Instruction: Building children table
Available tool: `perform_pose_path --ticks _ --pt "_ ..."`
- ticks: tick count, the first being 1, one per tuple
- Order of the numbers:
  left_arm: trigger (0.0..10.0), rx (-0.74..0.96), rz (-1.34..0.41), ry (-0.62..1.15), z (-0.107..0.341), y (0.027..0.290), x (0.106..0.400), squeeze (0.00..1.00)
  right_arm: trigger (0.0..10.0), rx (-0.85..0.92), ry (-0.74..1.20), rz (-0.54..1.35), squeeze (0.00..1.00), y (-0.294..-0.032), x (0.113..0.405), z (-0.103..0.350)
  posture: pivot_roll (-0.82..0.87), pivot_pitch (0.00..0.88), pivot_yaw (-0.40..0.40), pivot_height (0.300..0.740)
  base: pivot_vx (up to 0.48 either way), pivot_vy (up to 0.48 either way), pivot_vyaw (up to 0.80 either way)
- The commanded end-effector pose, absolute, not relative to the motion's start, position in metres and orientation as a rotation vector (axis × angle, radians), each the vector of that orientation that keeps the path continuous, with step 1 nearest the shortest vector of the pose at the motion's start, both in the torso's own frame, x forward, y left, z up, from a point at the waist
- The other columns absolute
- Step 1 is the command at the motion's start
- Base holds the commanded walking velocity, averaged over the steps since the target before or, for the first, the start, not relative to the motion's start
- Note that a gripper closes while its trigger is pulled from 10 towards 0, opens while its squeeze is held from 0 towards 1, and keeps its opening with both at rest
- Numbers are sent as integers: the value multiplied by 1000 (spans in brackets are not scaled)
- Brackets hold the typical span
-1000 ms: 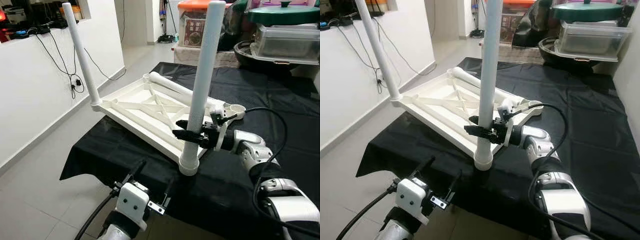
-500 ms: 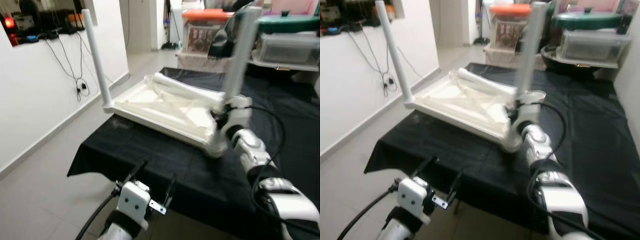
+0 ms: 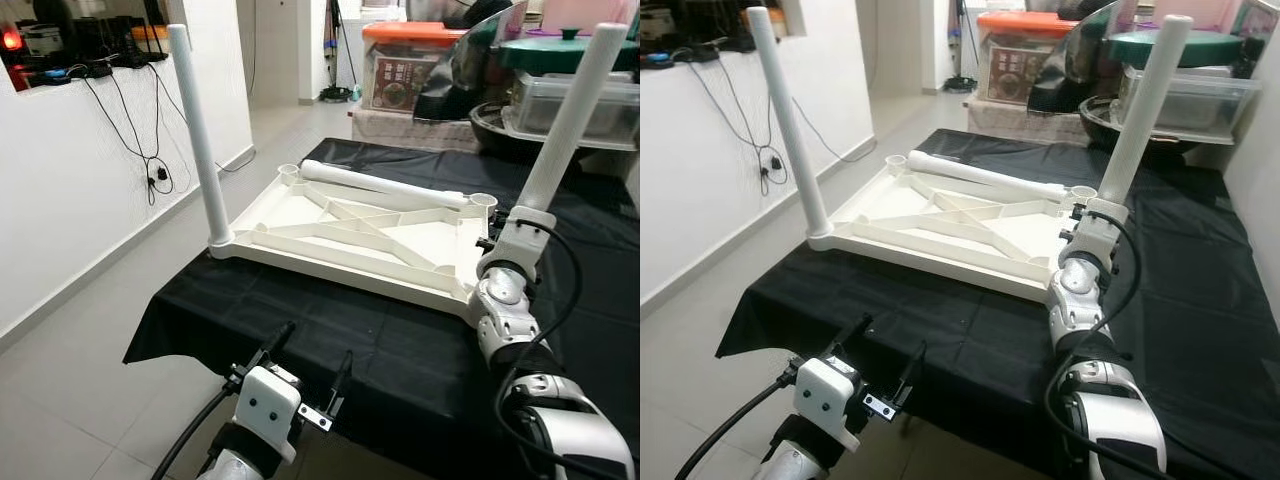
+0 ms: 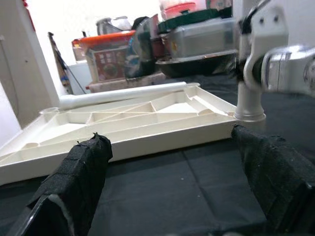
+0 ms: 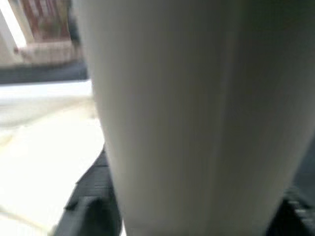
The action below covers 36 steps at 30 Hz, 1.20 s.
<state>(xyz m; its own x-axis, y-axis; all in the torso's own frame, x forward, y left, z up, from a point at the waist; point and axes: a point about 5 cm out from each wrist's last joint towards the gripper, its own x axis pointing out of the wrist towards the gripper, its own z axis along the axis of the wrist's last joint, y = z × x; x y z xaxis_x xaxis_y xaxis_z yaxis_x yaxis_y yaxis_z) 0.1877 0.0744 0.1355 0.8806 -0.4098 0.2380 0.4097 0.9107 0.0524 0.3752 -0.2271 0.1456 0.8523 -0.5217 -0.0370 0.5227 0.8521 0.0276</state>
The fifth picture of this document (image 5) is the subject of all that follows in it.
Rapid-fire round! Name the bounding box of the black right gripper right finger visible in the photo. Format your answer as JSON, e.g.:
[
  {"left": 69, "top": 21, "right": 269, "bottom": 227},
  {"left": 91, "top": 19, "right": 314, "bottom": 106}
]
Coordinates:
[{"left": 267, "top": 189, "right": 315, "bottom": 236}]

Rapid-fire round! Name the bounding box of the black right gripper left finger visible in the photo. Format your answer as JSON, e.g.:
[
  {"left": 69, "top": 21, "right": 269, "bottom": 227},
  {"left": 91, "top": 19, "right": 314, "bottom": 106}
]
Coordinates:
[{"left": 50, "top": 145, "right": 124, "bottom": 236}]

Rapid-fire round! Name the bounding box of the white plastic children table top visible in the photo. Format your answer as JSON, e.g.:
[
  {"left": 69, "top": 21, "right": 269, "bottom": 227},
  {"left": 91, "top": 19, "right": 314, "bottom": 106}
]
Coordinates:
[{"left": 0, "top": 81, "right": 107, "bottom": 236}]

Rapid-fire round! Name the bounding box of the white plastic table leg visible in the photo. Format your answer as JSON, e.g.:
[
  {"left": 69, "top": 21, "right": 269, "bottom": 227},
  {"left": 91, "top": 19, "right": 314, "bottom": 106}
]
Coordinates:
[{"left": 76, "top": 0, "right": 315, "bottom": 236}]

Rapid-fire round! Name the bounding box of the black tablecloth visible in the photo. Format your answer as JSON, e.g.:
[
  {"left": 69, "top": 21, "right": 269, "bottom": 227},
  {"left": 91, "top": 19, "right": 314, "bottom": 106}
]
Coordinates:
[{"left": 0, "top": 61, "right": 315, "bottom": 212}]

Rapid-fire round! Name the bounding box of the beige patterned cloth cover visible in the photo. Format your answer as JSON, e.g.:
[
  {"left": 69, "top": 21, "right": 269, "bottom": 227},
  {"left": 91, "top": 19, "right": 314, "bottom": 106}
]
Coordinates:
[{"left": 13, "top": 41, "right": 85, "bottom": 66}]

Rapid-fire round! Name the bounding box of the orange lid storage box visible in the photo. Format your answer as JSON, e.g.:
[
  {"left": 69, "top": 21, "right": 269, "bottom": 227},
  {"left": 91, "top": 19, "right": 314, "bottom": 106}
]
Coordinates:
[{"left": 22, "top": 0, "right": 72, "bottom": 43}]

